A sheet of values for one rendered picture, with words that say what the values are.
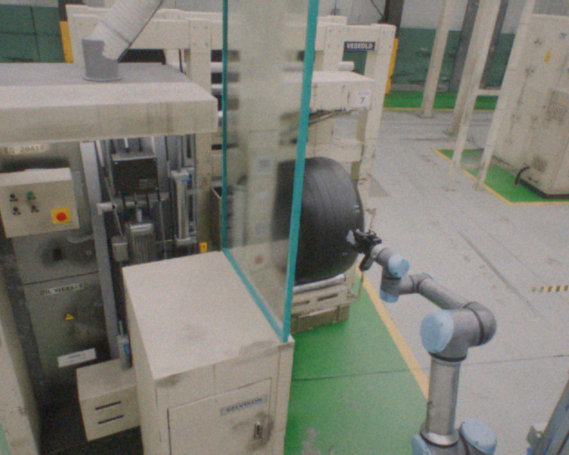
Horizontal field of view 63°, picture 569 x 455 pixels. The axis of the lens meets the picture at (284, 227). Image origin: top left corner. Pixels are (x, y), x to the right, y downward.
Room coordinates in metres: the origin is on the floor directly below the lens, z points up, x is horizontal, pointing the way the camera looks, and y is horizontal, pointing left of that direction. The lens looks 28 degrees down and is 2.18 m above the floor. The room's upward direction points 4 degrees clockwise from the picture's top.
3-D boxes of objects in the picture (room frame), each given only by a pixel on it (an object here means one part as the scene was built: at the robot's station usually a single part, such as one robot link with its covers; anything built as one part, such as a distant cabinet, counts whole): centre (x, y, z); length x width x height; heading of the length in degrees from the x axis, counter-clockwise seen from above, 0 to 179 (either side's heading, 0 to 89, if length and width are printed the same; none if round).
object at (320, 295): (1.85, -0.15, 0.83); 0.36 x 0.09 x 0.06; 117
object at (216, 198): (2.22, 0.28, 1.05); 0.20 x 0.15 x 0.30; 117
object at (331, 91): (2.30, -0.07, 1.71); 0.61 x 0.25 x 0.15; 117
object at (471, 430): (1.04, -0.67, 0.88); 0.13 x 0.12 x 0.14; 106
